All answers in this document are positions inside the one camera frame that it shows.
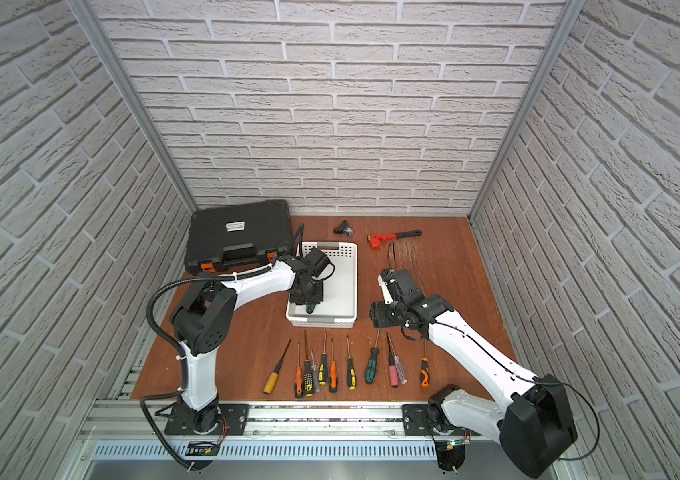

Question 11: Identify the pink handle screwdriver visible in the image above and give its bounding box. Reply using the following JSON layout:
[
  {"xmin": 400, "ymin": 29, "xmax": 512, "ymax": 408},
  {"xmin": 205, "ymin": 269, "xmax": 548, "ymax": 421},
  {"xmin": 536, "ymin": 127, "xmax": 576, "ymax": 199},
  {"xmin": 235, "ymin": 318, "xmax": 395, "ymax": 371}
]
[{"xmin": 386, "ymin": 334, "xmax": 400, "ymax": 388}]

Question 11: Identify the green handle screwdriver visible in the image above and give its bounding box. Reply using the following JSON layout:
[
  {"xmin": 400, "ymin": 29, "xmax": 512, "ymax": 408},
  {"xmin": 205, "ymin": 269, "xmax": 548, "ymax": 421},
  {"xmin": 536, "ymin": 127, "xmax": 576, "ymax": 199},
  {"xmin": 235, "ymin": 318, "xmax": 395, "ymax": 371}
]
[{"xmin": 365, "ymin": 331, "xmax": 380, "ymax": 385}]

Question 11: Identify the yellow handle screwdriver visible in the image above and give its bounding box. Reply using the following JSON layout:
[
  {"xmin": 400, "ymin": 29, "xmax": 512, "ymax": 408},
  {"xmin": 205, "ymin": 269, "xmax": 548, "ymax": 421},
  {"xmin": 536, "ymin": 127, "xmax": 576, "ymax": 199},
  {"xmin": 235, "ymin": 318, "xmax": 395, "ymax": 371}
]
[{"xmin": 263, "ymin": 341, "xmax": 291, "ymax": 395}]

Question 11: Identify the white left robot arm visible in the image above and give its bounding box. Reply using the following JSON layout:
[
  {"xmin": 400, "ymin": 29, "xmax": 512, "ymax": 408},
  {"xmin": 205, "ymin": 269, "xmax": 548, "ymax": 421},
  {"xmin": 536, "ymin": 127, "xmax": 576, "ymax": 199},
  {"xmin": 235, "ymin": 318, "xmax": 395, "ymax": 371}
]
[{"xmin": 140, "ymin": 248, "xmax": 334, "ymax": 438}]

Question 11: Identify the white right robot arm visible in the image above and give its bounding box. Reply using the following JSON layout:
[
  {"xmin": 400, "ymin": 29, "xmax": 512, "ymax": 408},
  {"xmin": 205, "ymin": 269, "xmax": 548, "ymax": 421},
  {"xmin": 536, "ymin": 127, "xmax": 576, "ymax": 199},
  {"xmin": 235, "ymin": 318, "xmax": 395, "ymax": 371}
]
[{"xmin": 370, "ymin": 269, "xmax": 578, "ymax": 478}]

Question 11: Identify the white plastic bin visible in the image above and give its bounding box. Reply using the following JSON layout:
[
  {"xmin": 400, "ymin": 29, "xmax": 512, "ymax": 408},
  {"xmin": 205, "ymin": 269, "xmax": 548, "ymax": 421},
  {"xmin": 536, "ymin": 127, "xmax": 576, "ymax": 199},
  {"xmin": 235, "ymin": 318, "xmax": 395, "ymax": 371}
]
[{"xmin": 286, "ymin": 241, "xmax": 358, "ymax": 329}]

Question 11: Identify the small silver screwdriver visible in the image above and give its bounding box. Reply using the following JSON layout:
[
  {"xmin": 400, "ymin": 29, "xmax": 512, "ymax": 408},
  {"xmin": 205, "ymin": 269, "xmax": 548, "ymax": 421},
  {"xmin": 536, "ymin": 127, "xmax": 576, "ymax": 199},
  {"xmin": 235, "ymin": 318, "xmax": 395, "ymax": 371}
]
[{"xmin": 310, "ymin": 349, "xmax": 320, "ymax": 395}]

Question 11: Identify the small black tool part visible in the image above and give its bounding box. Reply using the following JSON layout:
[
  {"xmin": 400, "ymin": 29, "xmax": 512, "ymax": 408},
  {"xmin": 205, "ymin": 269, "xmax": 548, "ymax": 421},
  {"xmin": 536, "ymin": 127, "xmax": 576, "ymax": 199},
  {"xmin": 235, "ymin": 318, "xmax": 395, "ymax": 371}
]
[{"xmin": 333, "ymin": 220, "xmax": 354, "ymax": 237}]

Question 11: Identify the red pipe wrench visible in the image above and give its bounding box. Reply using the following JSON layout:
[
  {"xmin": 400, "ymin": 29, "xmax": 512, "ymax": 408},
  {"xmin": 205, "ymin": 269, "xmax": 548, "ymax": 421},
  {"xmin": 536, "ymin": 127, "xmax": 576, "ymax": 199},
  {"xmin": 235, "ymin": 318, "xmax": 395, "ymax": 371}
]
[{"xmin": 367, "ymin": 230, "xmax": 422, "ymax": 249}]

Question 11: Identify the black plastic tool case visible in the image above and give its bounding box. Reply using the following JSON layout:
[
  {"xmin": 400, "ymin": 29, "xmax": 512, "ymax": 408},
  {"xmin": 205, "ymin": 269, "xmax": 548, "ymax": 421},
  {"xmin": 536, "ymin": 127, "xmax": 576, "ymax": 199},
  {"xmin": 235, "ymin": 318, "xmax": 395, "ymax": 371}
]
[{"xmin": 184, "ymin": 200, "xmax": 293, "ymax": 275}]

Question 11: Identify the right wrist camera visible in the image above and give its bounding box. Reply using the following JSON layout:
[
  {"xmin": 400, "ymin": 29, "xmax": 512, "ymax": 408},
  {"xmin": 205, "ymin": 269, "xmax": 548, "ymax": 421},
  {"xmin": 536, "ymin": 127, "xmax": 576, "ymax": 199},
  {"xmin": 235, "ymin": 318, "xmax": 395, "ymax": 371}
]
[{"xmin": 377, "ymin": 276, "xmax": 393, "ymax": 305}]

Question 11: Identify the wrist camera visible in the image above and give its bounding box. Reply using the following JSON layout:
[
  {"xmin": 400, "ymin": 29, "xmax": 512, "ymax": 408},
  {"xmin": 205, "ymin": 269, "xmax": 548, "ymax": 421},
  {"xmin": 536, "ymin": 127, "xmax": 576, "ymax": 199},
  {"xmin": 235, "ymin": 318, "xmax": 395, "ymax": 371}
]
[
  {"xmin": 377, "ymin": 276, "xmax": 393, "ymax": 305},
  {"xmin": 303, "ymin": 248, "xmax": 335, "ymax": 281}
]

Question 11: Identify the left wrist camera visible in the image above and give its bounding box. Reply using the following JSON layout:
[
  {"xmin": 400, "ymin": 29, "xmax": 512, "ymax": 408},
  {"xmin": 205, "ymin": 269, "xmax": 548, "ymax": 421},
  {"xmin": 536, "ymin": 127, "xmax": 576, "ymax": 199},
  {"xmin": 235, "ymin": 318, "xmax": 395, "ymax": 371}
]
[{"xmin": 303, "ymin": 248, "xmax": 335, "ymax": 281}]

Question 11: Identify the orange handle screwdriver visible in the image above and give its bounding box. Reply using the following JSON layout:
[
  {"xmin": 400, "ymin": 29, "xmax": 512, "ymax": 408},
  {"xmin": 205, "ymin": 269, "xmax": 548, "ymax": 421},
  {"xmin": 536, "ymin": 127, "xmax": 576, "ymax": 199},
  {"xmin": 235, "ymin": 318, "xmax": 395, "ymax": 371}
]
[{"xmin": 329, "ymin": 341, "xmax": 338, "ymax": 393}]

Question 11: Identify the aluminium mounting rail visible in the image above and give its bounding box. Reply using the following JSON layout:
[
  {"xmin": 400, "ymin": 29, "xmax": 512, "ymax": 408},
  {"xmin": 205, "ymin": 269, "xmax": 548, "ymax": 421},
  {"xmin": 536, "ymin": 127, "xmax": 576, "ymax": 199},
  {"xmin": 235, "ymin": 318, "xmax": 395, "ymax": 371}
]
[{"xmin": 81, "ymin": 400, "xmax": 503, "ymax": 441}]

